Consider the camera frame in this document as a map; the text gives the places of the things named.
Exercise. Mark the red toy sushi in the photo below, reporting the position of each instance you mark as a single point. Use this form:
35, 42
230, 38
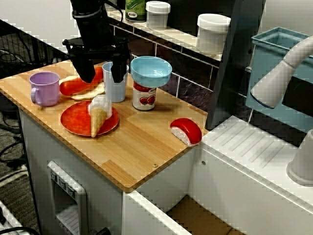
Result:
188, 129

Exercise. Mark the white toy kitchen cabinet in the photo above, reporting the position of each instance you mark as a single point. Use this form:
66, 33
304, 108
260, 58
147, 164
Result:
244, 183

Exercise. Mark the toy hot dog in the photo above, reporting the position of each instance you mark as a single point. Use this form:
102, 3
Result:
73, 89

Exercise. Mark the small white lidded jar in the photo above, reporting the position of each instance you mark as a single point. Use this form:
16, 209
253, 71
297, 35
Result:
157, 17

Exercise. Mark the toy ice cream cone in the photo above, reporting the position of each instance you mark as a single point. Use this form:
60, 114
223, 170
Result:
97, 120

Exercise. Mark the toy tomato can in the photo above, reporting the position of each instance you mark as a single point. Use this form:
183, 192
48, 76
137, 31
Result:
144, 100

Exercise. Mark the grey dispenser panel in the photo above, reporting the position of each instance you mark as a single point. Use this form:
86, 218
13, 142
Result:
82, 195

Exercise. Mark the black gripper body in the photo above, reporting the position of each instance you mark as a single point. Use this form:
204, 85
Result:
95, 34

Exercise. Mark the beige kitchen shelf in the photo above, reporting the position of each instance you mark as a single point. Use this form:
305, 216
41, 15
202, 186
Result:
181, 36

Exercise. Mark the dark grey upright panel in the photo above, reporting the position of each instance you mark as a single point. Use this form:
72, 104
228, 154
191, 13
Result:
232, 73

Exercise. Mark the black mesh frame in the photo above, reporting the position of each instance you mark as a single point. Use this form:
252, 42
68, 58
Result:
29, 49

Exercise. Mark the blue plastic bin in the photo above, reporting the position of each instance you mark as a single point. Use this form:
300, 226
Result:
269, 49

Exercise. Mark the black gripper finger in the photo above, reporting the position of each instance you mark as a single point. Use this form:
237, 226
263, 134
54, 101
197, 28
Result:
119, 66
84, 68

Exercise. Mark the purple plastic mug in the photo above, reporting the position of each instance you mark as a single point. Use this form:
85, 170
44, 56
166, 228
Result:
46, 90

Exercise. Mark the grey toy faucet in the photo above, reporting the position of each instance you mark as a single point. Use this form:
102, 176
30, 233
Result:
274, 83

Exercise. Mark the dark tiled backsplash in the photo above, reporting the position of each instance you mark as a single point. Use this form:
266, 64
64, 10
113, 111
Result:
193, 71

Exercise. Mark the aluminium frame rail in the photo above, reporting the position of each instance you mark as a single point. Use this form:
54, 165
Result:
7, 220

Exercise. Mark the large white lidded jar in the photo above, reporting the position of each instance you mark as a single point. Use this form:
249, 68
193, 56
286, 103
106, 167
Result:
211, 34

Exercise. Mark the red plastic plate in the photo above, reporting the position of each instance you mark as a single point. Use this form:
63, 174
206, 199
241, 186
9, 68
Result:
75, 120

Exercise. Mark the light blue plastic bowl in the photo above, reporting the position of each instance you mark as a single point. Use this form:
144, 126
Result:
146, 78

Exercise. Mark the pale blue plastic cup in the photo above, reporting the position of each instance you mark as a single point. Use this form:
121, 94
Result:
115, 91

